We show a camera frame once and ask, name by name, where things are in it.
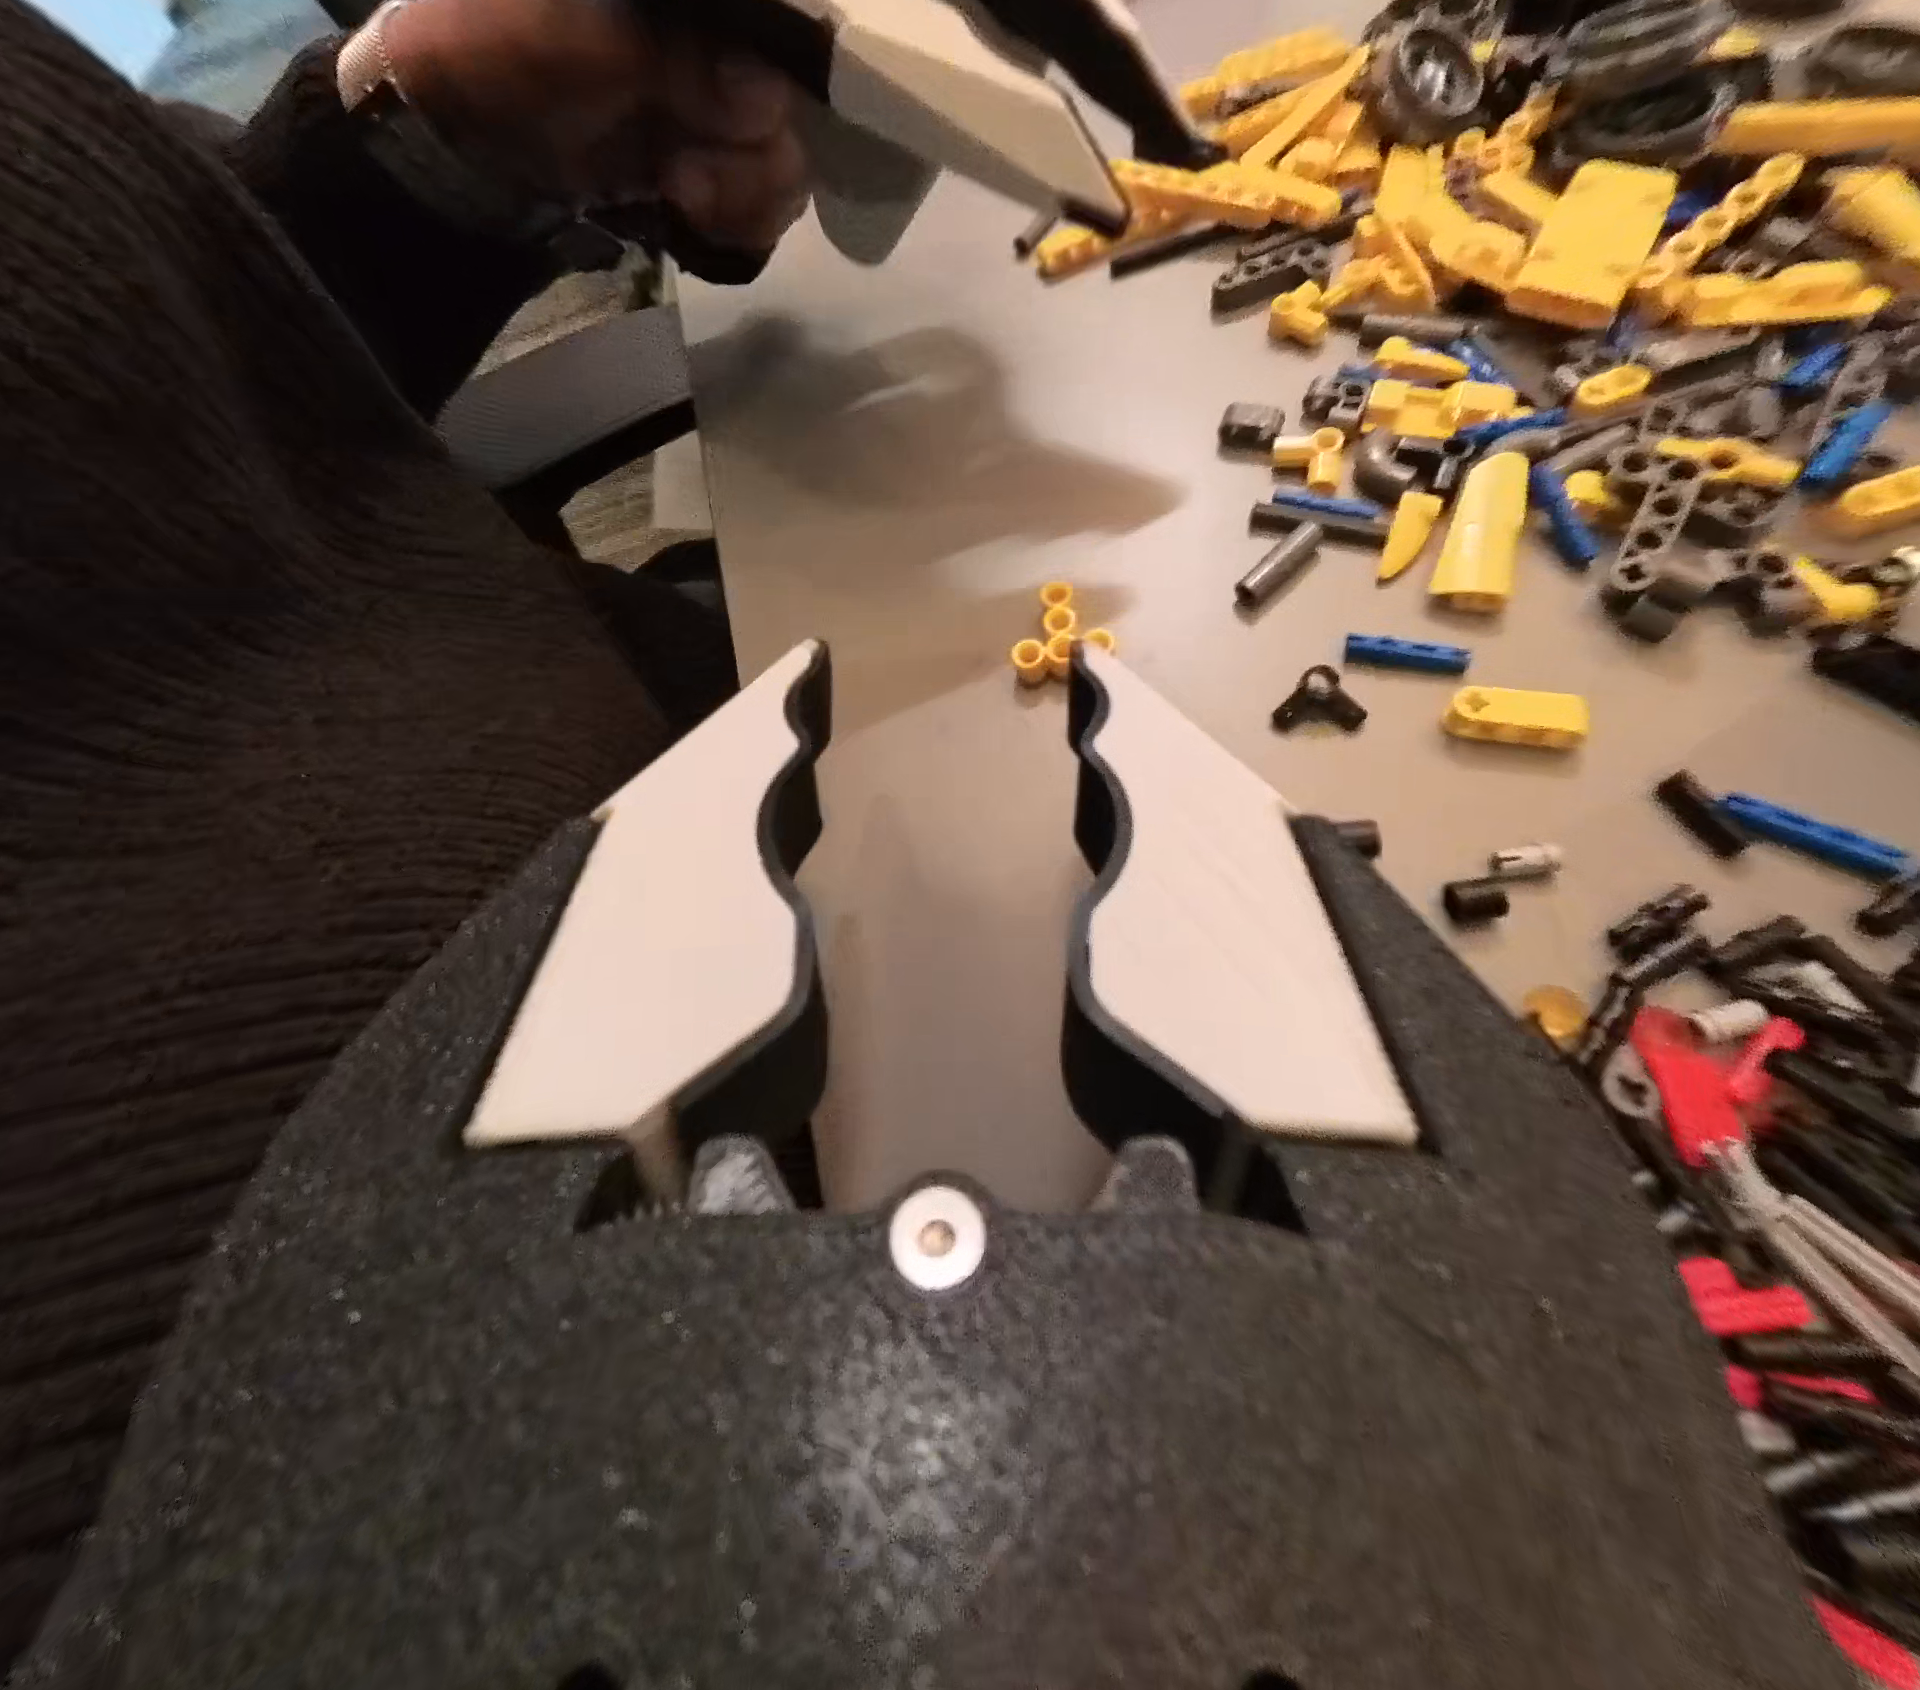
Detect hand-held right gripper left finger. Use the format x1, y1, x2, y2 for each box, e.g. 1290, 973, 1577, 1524
463, 640, 832, 1203

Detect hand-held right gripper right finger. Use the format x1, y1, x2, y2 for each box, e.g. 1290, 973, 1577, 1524
1064, 640, 1422, 1203

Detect yellow ring connector cluster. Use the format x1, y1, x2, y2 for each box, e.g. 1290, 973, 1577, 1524
1013, 581, 1121, 688

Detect pile of yellow building pieces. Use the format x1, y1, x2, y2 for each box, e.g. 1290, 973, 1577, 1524
1021, 0, 1920, 762

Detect person's left forearm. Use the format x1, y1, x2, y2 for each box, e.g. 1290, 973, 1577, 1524
225, 32, 499, 417

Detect person's left hand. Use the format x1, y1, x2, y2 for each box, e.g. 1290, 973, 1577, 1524
403, 0, 821, 290

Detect silver wristband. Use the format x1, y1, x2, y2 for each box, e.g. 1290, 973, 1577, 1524
335, 0, 414, 113

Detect person's black sweater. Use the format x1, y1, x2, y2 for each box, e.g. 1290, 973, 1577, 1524
0, 0, 744, 1648

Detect pile of black red pins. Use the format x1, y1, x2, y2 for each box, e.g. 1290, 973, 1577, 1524
1441, 766, 1920, 1690

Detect grey chair armrest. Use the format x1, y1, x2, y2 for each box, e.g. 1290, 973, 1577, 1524
435, 302, 714, 508

